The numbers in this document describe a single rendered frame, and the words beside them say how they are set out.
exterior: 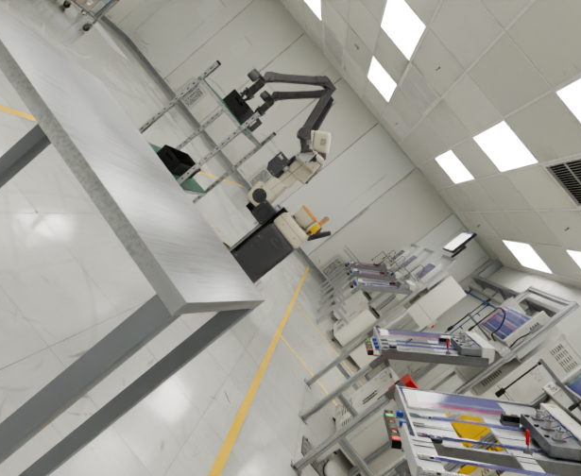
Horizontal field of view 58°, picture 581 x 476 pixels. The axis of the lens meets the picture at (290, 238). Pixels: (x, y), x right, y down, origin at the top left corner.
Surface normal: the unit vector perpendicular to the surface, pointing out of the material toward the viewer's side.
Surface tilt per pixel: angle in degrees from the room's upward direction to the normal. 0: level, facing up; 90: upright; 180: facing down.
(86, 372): 90
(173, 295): 90
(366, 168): 90
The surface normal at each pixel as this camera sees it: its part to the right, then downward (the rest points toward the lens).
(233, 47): -0.08, 0.04
